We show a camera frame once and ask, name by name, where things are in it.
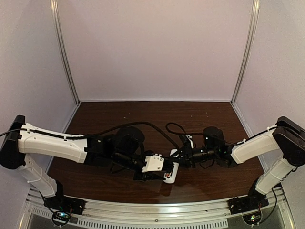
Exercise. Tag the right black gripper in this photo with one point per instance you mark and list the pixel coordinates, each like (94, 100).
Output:
(186, 157)

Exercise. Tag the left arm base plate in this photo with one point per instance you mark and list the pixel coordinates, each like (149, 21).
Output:
(67, 204)

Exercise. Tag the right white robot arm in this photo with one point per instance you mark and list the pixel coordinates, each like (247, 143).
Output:
(285, 136)

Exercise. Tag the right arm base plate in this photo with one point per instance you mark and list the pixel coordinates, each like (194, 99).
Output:
(246, 203)

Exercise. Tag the white remote control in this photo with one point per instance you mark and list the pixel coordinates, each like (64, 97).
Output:
(173, 175)

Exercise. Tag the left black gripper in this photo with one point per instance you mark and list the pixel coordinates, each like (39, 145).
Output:
(142, 175)

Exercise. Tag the left aluminium frame post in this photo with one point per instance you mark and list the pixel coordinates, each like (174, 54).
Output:
(62, 50)

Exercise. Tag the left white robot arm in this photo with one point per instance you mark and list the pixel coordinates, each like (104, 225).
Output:
(125, 148)

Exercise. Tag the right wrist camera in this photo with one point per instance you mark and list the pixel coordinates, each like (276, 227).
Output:
(187, 141)

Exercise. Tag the aluminium frame post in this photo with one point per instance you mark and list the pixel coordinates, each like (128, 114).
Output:
(248, 46)
(62, 50)

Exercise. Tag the right aluminium frame post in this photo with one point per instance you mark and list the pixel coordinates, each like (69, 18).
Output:
(248, 46)

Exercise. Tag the aluminium front rail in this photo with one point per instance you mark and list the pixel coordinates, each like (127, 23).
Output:
(213, 214)

